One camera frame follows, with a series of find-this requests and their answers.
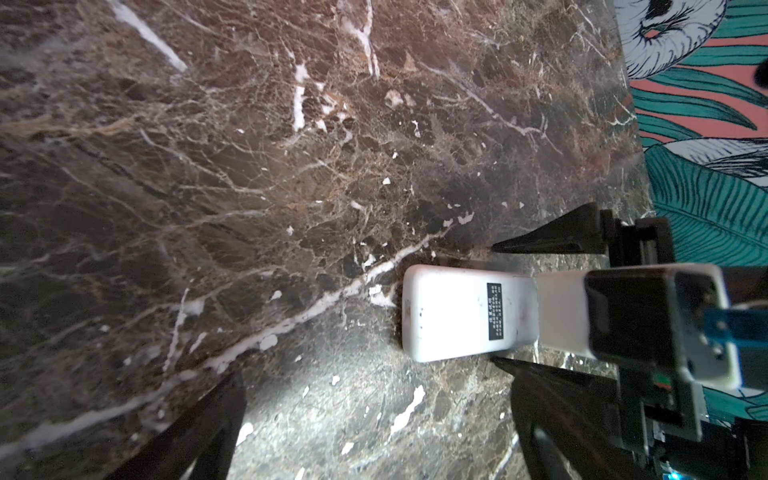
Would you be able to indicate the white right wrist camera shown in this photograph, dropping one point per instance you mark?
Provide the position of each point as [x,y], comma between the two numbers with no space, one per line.
[648,319]

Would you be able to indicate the white remote control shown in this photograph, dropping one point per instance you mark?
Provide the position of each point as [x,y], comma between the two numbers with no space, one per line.
[457,312]

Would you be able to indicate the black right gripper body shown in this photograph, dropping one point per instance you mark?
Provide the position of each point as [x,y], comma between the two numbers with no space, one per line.
[684,429]

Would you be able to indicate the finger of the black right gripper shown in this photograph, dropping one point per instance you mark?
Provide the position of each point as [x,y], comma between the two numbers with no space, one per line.
[533,381]
[580,231]

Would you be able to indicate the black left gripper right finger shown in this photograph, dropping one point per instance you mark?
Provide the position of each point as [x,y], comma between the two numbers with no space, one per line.
[563,427]

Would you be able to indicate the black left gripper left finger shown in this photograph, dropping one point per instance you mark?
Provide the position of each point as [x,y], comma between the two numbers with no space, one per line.
[200,442]

